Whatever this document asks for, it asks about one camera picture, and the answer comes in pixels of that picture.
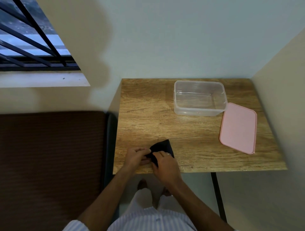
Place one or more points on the person's right hand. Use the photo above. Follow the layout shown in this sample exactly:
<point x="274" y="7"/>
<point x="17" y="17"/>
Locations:
<point x="166" y="167"/>

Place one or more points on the person's left hand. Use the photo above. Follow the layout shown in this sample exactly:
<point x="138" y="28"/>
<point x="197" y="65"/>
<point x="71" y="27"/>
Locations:
<point x="134" y="158"/>

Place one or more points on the person's right fingers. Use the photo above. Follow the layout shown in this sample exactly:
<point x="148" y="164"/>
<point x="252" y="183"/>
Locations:
<point x="160" y="155"/>

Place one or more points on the person's left thumb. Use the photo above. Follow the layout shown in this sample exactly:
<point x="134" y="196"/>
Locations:
<point x="144" y="161"/>

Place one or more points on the black cloth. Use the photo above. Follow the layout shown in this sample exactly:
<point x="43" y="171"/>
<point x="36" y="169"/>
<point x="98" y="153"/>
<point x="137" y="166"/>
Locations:
<point x="162" y="147"/>

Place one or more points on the person's right forearm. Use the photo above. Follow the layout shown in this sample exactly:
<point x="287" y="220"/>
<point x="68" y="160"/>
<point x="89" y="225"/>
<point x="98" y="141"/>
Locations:
<point x="195" y="205"/>

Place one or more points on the person's left forearm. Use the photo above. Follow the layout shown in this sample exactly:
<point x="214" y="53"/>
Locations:
<point x="107" y="200"/>

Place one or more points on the person's left foot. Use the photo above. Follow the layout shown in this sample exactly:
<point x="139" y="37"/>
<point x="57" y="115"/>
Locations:
<point x="142" y="184"/>

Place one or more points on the person's foot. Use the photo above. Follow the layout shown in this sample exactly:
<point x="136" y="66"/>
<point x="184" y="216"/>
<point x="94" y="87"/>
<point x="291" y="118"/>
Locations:
<point x="166" y="191"/>
<point x="142" y="184"/>

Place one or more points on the person's right foot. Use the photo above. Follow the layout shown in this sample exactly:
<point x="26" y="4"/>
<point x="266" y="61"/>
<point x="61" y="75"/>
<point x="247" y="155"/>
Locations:
<point x="166" y="191"/>

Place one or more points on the person's white trousers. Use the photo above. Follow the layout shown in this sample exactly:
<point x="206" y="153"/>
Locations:
<point x="147" y="198"/>

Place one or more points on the person's striped shirt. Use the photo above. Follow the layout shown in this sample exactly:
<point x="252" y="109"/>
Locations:
<point x="152" y="220"/>

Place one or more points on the clear plastic container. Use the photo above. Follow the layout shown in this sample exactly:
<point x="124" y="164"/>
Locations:
<point x="199" y="98"/>

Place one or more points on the black table leg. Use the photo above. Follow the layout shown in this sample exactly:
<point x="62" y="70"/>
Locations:
<point x="218" y="197"/>

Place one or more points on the pink container lid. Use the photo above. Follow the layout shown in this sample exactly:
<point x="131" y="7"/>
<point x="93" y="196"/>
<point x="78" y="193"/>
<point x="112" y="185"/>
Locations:
<point x="238" y="128"/>

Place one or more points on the brown mattress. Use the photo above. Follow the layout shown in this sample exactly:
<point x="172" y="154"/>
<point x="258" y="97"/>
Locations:
<point x="51" y="166"/>

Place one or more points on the black window grille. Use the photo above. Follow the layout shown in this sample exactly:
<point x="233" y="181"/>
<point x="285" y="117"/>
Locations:
<point x="31" y="45"/>

